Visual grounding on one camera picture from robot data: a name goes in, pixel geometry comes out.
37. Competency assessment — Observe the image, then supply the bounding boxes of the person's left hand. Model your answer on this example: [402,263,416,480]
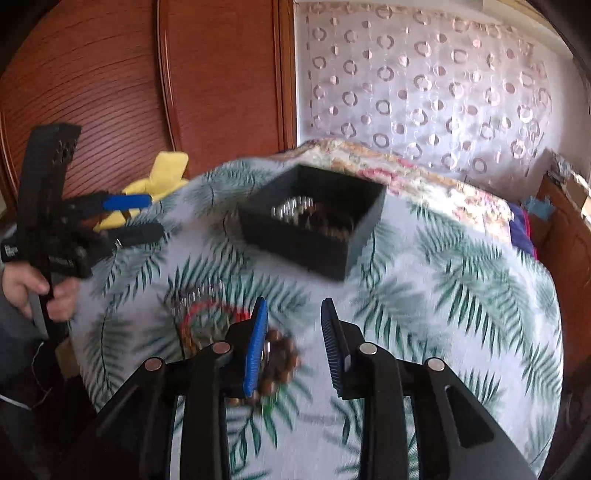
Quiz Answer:
[1,262,80,322]

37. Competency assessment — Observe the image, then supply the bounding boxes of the blue blanket with red trim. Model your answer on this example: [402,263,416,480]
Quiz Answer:
[509,203,538,259]

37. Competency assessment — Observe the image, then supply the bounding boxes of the red string charm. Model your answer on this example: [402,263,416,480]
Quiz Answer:
[176,299,250,358]

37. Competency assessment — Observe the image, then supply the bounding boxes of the silver flower hair comb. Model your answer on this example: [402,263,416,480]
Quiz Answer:
[162,281,225,321]

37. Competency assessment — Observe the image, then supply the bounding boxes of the brown wooden bead bracelet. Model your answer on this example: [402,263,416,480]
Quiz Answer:
[227,327,304,407]

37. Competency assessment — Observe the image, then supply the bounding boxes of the circle-pattern sheer curtain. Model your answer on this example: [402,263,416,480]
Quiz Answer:
[294,1,552,198]

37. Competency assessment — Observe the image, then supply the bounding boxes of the yellow plush toy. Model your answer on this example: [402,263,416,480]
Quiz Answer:
[93,151,188,232]

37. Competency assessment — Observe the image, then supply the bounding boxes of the black square jewelry box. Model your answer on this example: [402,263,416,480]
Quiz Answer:
[238,165,386,281]

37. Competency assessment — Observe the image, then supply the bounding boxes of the wooden side cabinet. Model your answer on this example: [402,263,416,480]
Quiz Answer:
[530,177,591,374]

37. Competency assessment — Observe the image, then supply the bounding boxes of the long white pearl necklace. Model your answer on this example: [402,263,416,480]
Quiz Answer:
[269,195,316,227]

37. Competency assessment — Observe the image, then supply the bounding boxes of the palm leaf print cloth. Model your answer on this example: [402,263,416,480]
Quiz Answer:
[69,159,563,479]

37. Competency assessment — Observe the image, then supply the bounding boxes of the wooden wardrobe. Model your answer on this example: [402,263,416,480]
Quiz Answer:
[1,1,296,220]

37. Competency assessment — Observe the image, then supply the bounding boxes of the cardboard box on cabinet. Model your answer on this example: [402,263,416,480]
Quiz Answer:
[548,151,590,220]

